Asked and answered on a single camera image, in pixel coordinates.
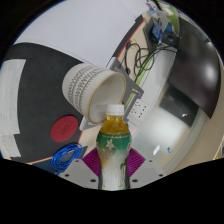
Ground white patterned paper cup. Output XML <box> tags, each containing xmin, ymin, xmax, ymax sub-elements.
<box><xmin>61</xmin><ymin>62</ymin><xmax>128</xmax><ymax>125</ymax></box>

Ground grey metal laptop stand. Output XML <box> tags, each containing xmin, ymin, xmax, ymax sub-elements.
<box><xmin>78</xmin><ymin>56</ymin><xmax>145</xmax><ymax>132</ymax></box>

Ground tangled black cables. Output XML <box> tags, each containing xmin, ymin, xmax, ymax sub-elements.
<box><xmin>123</xmin><ymin>39</ymin><xmax>178</xmax><ymax>76</ymax></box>

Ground black desk mat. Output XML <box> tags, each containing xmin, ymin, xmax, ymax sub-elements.
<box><xmin>0</xmin><ymin>42</ymin><xmax>88</xmax><ymax>164</ymax></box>

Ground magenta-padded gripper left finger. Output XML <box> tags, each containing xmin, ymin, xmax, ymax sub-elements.
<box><xmin>59</xmin><ymin>147</ymin><xmax>102</xmax><ymax>190</ymax></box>

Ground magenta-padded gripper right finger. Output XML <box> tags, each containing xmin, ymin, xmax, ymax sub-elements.
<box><xmin>127</xmin><ymin>147</ymin><xmax>167</xmax><ymax>190</ymax></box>

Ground small blue box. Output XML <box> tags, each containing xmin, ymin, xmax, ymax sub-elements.
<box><xmin>149</xmin><ymin>23</ymin><xmax>166</xmax><ymax>44</ymax></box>

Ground white paper sheets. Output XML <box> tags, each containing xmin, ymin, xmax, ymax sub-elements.
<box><xmin>14</xmin><ymin>0</ymin><xmax>144</xmax><ymax>68</ymax></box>

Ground white wall socket panel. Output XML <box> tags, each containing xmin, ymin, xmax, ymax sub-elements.
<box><xmin>127</xmin><ymin>99</ymin><xmax>150</xmax><ymax>126</ymax></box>

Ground coiled blue cable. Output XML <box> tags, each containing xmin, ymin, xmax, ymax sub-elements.
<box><xmin>50</xmin><ymin>143</ymin><xmax>84</xmax><ymax>174</ymax></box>

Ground green-labelled clear drink bottle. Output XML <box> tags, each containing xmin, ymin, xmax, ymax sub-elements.
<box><xmin>95</xmin><ymin>103</ymin><xmax>133</xmax><ymax>191</ymax></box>

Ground white paper napkin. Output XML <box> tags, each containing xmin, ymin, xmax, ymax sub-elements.
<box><xmin>0</xmin><ymin>59</ymin><xmax>27</xmax><ymax>158</ymax></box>

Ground flat round red coaster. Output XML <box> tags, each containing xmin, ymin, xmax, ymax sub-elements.
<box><xmin>50</xmin><ymin>115</ymin><xmax>80</xmax><ymax>143</ymax></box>

